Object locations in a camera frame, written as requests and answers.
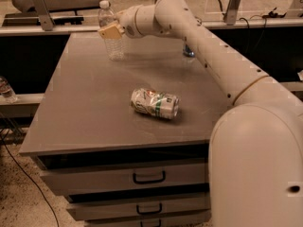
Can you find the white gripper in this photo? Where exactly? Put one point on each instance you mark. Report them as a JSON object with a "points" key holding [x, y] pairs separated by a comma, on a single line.
{"points": [[127, 22]]}

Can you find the clear plastic water bottle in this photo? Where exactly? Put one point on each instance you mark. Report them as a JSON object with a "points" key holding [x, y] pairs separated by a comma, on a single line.
{"points": [[106, 15]]}

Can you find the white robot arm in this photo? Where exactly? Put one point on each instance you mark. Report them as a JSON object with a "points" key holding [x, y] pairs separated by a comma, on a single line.
{"points": [[255, 158]]}

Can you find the dark bench behind glass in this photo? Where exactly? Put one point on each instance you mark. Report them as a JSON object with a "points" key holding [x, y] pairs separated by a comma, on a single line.
{"points": [[57, 5]]}

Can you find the blue energy drink can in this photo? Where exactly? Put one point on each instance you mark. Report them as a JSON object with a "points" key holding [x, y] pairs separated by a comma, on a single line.
{"points": [[188, 52]]}

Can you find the white green soda can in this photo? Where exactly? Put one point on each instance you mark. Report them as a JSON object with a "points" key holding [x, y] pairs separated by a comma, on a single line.
{"points": [[153, 103]]}

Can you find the grey drawer cabinet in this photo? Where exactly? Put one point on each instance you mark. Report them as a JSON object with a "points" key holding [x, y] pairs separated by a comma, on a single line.
{"points": [[86, 118]]}

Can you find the top grey drawer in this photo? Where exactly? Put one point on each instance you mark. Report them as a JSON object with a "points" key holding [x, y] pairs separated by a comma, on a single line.
{"points": [[100, 179]]}

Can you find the grey drawer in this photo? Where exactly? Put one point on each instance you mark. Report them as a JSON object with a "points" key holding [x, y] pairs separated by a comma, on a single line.
{"points": [[163, 220], [127, 208], [100, 179]]}

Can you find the middle grey drawer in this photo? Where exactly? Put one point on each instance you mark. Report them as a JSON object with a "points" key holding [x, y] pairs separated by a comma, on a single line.
{"points": [[127, 208]]}

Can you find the bottom grey drawer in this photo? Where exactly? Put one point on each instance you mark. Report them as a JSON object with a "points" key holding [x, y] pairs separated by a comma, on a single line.
{"points": [[163, 220]]}

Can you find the left metal bracket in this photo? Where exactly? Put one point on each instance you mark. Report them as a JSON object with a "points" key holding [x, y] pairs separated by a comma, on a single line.
{"points": [[45, 20]]}

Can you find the water bottle on left rail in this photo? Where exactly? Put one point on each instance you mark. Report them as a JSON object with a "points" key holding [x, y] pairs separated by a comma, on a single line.
{"points": [[6, 91]]}

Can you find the right metal bracket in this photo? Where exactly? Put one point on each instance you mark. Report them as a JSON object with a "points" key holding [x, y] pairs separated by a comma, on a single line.
{"points": [[230, 16]]}

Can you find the black top drawer handle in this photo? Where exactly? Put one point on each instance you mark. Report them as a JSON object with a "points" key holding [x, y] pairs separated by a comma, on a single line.
{"points": [[149, 179]]}

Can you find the black drawer handle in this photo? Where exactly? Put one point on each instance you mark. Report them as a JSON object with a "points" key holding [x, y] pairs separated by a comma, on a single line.
{"points": [[151, 223], [149, 209], [149, 179]]}

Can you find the black middle drawer handle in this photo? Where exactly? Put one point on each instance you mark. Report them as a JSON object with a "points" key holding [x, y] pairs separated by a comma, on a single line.
{"points": [[149, 209]]}

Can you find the black bottom drawer handle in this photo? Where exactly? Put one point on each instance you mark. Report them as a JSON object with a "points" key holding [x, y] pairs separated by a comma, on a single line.
{"points": [[151, 223]]}

